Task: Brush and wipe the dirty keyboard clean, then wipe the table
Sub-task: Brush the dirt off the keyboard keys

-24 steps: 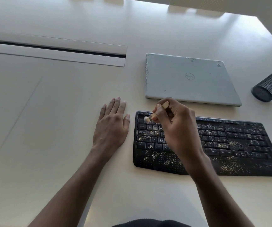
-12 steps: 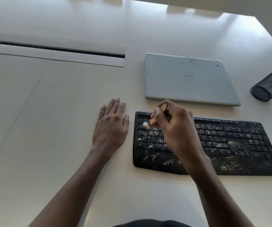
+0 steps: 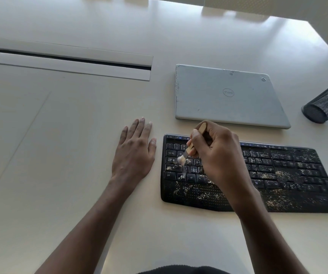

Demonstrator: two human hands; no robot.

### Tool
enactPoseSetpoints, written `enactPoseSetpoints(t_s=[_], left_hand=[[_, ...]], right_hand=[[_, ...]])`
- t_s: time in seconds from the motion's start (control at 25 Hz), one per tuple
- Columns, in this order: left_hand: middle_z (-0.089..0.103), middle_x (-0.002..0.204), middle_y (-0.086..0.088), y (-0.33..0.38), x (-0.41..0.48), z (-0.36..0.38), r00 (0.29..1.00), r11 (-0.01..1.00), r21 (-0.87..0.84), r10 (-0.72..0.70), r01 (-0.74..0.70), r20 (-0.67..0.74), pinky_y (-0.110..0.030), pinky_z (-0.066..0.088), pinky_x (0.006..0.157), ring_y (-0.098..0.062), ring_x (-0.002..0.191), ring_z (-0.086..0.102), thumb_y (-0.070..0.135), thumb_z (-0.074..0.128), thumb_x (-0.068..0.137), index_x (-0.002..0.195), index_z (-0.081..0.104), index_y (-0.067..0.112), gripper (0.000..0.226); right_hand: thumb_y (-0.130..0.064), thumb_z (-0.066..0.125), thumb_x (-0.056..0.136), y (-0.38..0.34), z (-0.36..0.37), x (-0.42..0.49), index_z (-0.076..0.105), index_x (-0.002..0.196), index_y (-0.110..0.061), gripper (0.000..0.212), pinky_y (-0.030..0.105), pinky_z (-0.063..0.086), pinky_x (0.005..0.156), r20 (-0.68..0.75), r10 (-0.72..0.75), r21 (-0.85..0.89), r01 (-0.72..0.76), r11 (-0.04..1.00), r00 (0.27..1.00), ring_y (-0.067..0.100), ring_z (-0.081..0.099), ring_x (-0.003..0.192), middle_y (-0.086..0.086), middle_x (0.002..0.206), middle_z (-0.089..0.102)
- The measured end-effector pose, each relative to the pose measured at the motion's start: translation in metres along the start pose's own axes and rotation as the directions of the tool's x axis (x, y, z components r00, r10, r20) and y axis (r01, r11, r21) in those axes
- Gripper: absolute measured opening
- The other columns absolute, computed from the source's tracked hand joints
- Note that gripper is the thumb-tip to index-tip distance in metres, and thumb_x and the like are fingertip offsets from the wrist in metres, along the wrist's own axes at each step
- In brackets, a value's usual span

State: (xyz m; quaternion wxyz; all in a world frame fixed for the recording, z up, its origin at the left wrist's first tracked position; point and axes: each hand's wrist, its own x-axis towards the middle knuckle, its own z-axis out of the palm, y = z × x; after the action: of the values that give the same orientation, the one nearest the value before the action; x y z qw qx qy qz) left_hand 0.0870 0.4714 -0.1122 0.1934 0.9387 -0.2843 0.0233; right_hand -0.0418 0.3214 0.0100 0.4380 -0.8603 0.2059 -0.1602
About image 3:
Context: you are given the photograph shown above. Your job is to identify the person's left hand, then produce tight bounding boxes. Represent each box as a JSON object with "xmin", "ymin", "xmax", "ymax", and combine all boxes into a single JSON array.
[{"xmin": 111, "ymin": 116, "xmax": 156, "ymax": 185}]

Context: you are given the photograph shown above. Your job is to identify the person's right hand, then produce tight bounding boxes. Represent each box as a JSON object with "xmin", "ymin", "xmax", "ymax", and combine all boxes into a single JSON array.
[{"xmin": 186, "ymin": 120, "xmax": 260, "ymax": 219}]

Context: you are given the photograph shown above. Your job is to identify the small wooden brush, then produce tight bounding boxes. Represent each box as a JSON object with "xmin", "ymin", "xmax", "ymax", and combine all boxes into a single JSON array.
[{"xmin": 177, "ymin": 123, "xmax": 207, "ymax": 165}]

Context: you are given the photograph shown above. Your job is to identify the black keyboard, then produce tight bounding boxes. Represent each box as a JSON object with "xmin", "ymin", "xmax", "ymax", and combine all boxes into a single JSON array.
[{"xmin": 160, "ymin": 134, "xmax": 328, "ymax": 213}]

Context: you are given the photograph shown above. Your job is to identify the person's right forearm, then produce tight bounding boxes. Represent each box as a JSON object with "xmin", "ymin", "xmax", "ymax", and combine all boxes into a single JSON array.
[{"xmin": 232, "ymin": 194, "xmax": 310, "ymax": 274}]

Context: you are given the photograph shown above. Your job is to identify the person's left forearm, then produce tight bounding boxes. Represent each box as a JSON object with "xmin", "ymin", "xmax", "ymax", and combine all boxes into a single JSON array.
[{"xmin": 34, "ymin": 177, "xmax": 137, "ymax": 274}]

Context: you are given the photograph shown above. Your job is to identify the person's black clothing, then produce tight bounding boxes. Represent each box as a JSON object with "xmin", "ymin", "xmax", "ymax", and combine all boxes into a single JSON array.
[{"xmin": 137, "ymin": 265, "xmax": 230, "ymax": 274}]

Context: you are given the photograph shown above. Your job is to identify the silver laptop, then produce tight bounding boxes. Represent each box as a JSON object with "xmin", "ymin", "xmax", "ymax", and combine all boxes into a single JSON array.
[{"xmin": 175, "ymin": 64, "xmax": 291, "ymax": 130}]

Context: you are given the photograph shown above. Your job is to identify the black mesh pen holder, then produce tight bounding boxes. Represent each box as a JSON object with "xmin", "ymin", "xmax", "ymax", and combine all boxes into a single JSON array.
[{"xmin": 301, "ymin": 84, "xmax": 328, "ymax": 124}]

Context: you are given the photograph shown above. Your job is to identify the cream perforated chair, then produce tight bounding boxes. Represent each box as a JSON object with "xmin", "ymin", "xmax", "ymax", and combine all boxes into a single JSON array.
[{"xmin": 203, "ymin": 0, "xmax": 270, "ymax": 14}]

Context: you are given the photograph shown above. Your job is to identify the grey desk cable slot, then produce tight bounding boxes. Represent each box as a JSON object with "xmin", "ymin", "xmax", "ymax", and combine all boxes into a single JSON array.
[{"xmin": 0, "ymin": 38, "xmax": 154, "ymax": 81}]

